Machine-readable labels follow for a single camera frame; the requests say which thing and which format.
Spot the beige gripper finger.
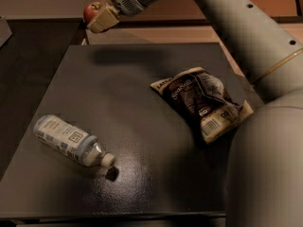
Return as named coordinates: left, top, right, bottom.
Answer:
left=87, top=5, right=119, bottom=33

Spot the red apple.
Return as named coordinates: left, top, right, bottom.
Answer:
left=83, top=2, right=103, bottom=25

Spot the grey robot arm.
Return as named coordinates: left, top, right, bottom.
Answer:
left=83, top=0, right=303, bottom=227

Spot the grey object at left edge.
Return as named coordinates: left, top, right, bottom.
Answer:
left=0, top=16, right=12, bottom=47

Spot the clear plastic water bottle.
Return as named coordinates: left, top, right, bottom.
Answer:
left=33, top=114, right=116, bottom=169

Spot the brown chip bag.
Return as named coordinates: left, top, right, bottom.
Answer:
left=151, top=67, right=254, bottom=145

